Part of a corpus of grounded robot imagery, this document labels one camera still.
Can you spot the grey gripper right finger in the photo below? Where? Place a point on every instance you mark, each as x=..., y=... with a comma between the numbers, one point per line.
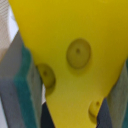
x=114, y=109

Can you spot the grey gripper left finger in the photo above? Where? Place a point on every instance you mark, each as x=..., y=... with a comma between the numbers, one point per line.
x=20, y=87

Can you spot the yellow cheese wedge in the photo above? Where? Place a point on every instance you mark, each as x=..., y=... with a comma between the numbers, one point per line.
x=79, y=47

